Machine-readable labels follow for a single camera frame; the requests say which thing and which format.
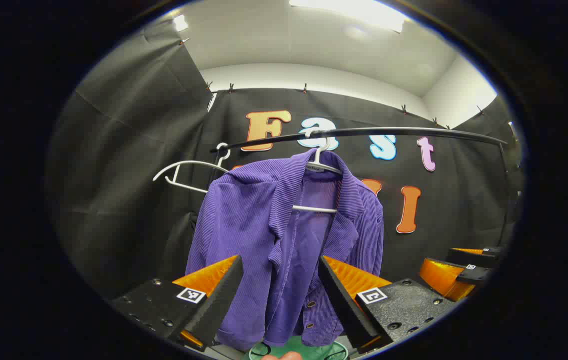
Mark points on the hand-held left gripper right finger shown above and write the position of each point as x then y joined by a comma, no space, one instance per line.
343,305

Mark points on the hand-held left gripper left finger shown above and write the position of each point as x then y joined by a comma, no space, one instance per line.
219,305

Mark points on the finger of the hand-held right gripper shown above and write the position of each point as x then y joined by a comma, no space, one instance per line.
438,277
473,257

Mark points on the green laundry hamper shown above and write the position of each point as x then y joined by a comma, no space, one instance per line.
313,350

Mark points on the white clothes hanger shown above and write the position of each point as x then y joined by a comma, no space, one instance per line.
199,162
313,209

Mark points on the black backdrop cloth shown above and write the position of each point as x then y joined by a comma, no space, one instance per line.
114,175

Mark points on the row of backdrop clips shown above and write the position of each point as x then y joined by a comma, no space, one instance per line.
304,89

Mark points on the large ceiling light panel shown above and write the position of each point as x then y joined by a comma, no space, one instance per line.
348,10

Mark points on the small ceiling light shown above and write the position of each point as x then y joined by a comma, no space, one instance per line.
180,22

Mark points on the black clothes rail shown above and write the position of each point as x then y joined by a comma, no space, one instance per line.
388,131

